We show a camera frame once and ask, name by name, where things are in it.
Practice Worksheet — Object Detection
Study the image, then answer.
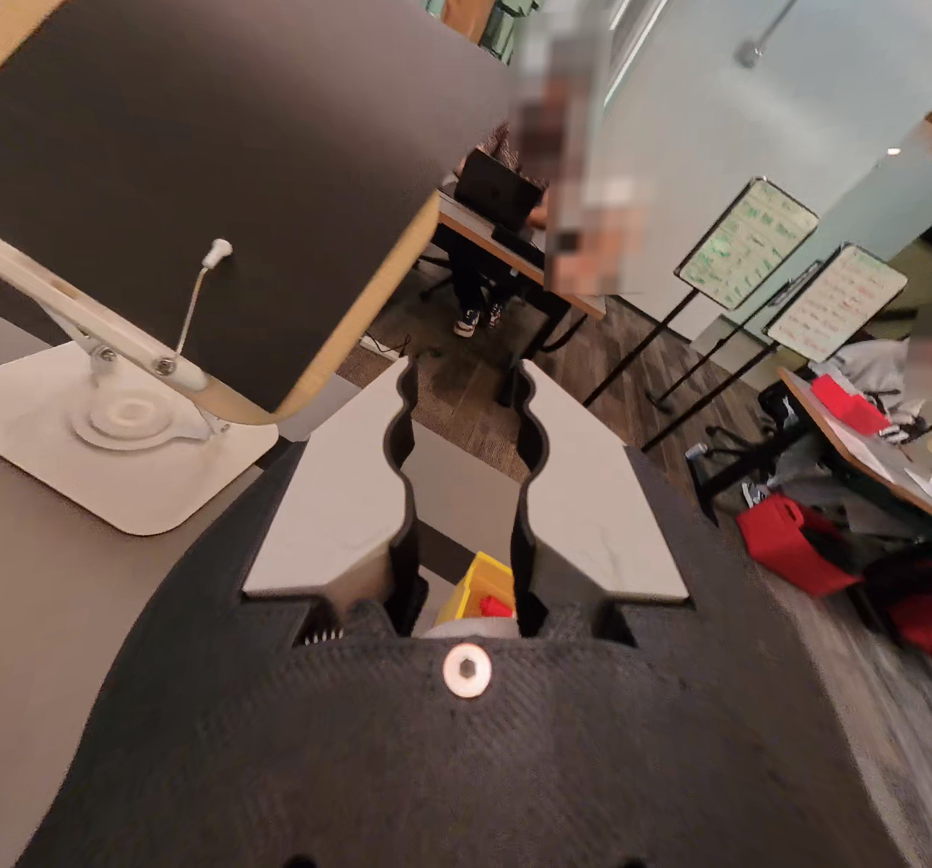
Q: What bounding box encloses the white cloth bundle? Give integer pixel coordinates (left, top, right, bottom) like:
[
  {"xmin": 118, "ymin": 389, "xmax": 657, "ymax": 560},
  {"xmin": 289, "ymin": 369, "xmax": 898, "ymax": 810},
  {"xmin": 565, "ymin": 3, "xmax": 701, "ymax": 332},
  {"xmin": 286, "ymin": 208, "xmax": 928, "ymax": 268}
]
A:
[{"xmin": 830, "ymin": 339, "xmax": 920, "ymax": 410}]

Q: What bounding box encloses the green-marked whiteboard on stand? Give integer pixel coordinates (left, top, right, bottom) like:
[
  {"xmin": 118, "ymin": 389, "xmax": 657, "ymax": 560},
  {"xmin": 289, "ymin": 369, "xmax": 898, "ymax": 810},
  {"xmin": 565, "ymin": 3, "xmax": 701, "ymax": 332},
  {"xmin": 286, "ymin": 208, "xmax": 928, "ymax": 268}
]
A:
[{"xmin": 582, "ymin": 175, "xmax": 821, "ymax": 409}]

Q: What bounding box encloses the dark-faced wooden stand board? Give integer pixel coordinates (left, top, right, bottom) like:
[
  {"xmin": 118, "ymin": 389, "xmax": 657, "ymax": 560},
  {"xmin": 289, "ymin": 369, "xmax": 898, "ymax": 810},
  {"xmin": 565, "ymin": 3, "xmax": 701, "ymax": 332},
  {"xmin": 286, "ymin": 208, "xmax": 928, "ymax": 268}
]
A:
[{"xmin": 0, "ymin": 0, "xmax": 515, "ymax": 427}]

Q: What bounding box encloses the red-marked whiteboard on stand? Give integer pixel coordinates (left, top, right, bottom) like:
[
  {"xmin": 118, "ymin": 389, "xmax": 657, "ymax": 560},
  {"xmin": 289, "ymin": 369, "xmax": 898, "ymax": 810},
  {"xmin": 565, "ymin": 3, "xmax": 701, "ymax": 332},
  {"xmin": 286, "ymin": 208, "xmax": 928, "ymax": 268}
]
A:
[{"xmin": 641, "ymin": 242, "xmax": 910, "ymax": 454}]

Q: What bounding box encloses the wooden office desk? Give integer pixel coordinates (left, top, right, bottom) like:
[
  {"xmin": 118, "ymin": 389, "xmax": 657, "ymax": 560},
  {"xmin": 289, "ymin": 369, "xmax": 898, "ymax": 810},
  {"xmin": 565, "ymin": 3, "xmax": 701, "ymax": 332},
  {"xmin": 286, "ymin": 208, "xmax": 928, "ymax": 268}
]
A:
[{"xmin": 435, "ymin": 187, "xmax": 607, "ymax": 407}]

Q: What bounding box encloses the black laptop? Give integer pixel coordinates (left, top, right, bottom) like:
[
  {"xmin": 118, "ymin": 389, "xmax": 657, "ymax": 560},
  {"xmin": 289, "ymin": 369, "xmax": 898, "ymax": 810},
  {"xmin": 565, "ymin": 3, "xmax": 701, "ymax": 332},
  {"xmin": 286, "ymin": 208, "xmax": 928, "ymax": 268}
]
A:
[{"xmin": 453, "ymin": 147, "xmax": 546, "ymax": 233}]

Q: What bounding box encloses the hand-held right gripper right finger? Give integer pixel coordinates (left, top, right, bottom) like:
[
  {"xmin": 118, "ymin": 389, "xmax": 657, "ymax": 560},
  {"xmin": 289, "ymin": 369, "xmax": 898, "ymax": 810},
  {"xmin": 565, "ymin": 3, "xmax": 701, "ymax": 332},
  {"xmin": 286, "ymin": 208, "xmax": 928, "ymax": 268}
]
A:
[{"xmin": 512, "ymin": 359, "xmax": 690, "ymax": 639}]

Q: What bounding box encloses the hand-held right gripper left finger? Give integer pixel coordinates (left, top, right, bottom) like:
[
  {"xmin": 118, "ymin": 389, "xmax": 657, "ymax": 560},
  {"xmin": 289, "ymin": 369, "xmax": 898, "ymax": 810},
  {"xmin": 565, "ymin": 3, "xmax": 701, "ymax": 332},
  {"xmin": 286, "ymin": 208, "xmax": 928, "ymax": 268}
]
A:
[{"xmin": 242, "ymin": 357, "xmax": 422, "ymax": 601}]

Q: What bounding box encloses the yellow plastic bin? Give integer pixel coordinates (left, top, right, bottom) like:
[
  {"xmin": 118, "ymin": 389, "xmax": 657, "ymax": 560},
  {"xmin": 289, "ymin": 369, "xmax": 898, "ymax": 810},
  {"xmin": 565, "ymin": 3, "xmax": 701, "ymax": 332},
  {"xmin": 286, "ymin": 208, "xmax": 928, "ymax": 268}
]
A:
[{"xmin": 434, "ymin": 551, "xmax": 519, "ymax": 639}]

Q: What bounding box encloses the white-tipped wire clip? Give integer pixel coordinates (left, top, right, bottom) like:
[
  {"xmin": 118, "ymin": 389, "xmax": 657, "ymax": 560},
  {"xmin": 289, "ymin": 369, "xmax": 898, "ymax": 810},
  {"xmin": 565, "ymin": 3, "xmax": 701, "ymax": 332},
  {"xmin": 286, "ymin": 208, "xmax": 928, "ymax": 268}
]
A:
[{"xmin": 175, "ymin": 238, "xmax": 235, "ymax": 361}]

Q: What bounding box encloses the wooden side table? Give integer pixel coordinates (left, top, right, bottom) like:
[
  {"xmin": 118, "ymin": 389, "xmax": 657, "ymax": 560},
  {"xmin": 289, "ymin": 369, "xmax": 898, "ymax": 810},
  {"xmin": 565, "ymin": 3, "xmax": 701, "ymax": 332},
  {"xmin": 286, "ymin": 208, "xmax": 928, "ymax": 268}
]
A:
[{"xmin": 778, "ymin": 366, "xmax": 932, "ymax": 516}]

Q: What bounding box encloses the red plastic bin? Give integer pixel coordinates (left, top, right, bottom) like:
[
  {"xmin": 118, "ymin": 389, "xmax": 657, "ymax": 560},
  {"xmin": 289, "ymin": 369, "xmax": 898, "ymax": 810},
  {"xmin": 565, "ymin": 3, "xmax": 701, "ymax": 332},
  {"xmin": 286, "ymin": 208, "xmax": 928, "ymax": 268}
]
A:
[{"xmin": 735, "ymin": 493, "xmax": 866, "ymax": 598}]

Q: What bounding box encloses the grey wall conduit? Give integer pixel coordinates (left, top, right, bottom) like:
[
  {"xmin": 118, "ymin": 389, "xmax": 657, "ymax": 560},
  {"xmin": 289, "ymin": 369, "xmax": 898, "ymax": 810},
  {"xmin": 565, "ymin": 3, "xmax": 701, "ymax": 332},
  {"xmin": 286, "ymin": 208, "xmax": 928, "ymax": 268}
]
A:
[{"xmin": 734, "ymin": 0, "xmax": 846, "ymax": 70}]

